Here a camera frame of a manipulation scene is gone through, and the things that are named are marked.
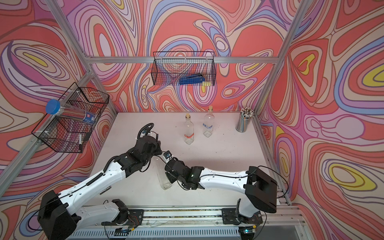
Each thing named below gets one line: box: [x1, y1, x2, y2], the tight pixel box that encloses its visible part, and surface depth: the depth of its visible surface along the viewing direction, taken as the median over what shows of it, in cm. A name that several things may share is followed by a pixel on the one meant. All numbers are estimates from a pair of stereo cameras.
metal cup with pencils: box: [235, 106, 255, 133], surface depth 100 cm
